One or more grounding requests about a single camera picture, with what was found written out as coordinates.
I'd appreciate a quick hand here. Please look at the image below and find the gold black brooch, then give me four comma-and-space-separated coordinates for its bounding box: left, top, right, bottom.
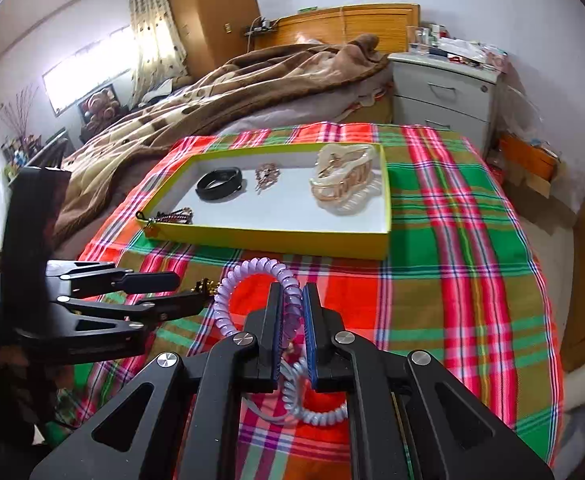
192, 278, 219, 297

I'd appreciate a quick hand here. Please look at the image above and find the light blue spiral hair tie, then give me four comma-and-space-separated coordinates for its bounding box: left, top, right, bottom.
279, 343, 349, 427

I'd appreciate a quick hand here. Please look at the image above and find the purple spiral hair tie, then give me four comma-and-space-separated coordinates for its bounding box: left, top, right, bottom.
213, 257, 304, 338

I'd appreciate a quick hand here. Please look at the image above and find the dark beaded bracelet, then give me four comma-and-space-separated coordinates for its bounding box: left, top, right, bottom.
135, 206, 195, 229

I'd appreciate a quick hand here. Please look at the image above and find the pink rhinestone hair clip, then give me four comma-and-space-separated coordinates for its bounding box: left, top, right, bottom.
256, 162, 280, 194

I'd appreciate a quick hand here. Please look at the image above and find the black wristband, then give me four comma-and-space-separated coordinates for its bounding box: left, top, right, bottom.
195, 167, 244, 202

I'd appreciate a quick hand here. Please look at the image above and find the plaid colourful cloth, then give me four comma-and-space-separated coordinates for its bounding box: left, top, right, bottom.
57, 122, 563, 479

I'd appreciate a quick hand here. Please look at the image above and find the yellow green shallow tray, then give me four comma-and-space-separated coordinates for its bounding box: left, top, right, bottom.
136, 142, 391, 260

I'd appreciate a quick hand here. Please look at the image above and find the framed teddy picture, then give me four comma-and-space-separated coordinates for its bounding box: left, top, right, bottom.
78, 84, 121, 128

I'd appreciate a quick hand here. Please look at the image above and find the cream claw hair clip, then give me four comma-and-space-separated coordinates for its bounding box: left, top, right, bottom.
309, 143, 382, 216

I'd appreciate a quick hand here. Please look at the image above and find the brown patterned blanket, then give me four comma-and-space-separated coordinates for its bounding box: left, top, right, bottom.
53, 34, 389, 246

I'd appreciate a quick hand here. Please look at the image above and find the patterned curtain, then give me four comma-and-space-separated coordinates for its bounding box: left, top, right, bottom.
129, 0, 187, 107

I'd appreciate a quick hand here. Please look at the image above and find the orange box on floor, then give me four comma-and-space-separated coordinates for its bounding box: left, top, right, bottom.
498, 133, 560, 198

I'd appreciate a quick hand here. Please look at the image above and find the white nightstand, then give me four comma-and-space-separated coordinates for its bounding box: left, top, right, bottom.
389, 52, 501, 155

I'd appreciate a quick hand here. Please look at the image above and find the wooden wardrobe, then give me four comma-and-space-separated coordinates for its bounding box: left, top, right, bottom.
169, 0, 259, 79

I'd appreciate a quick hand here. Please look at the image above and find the clutter on nightstand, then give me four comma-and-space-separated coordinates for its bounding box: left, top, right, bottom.
406, 24, 510, 73

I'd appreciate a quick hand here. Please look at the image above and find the wooden headboard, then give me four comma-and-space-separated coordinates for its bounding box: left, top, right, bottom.
251, 3, 420, 53

